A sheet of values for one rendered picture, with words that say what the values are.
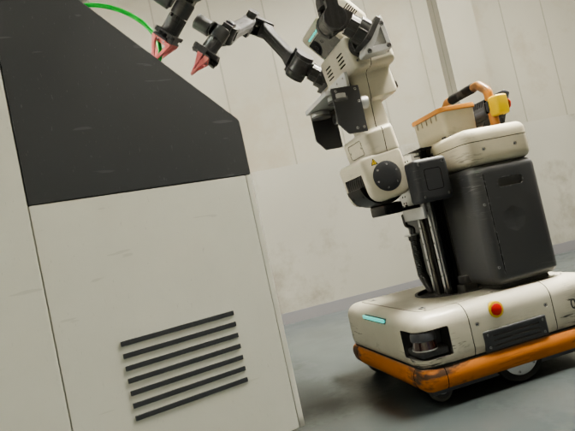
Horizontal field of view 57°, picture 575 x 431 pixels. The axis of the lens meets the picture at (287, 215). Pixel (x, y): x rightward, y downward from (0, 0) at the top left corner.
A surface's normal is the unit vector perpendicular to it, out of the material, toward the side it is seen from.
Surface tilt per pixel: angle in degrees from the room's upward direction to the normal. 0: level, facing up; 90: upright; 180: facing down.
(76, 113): 90
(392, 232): 90
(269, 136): 90
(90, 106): 90
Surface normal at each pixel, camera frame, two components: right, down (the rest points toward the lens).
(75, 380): 0.48, -0.14
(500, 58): 0.23, -0.09
